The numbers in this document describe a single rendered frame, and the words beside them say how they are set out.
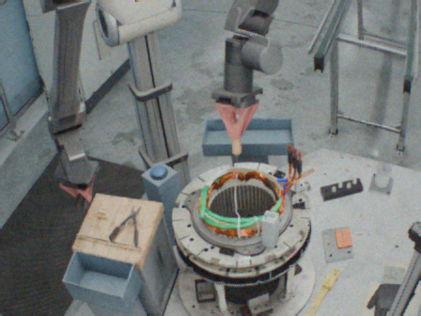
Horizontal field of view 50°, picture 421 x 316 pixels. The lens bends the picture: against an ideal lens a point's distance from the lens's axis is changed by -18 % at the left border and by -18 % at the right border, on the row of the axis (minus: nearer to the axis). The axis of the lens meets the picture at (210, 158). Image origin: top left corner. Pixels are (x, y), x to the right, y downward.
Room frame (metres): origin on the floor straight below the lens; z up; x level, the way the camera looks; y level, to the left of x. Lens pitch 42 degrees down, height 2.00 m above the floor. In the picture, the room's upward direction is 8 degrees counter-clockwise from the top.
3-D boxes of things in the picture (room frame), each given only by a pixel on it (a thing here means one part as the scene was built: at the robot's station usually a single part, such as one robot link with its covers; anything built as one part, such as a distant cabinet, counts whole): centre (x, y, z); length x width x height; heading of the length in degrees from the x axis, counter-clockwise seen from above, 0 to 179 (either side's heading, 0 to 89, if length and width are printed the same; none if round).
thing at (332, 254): (0.90, -0.34, 0.79); 0.12 x 0.09 x 0.02; 175
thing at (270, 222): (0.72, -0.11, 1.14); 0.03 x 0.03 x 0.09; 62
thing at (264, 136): (1.14, -0.11, 0.92); 0.25 x 0.11 x 0.28; 80
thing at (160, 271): (0.85, 0.25, 0.91); 0.19 x 0.19 x 0.26; 71
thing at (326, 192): (1.12, -0.41, 0.79); 0.15 x 0.05 x 0.02; 93
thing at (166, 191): (1.06, 0.14, 0.91); 0.07 x 0.07 x 0.25; 40
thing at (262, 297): (0.71, -0.07, 0.85); 0.06 x 0.04 x 0.05; 104
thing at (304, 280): (0.83, -0.05, 0.80); 0.39 x 0.39 x 0.01
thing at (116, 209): (0.85, 0.25, 1.05); 0.20 x 0.19 x 0.02; 161
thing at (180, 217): (0.83, -0.05, 1.09); 0.32 x 0.32 x 0.01
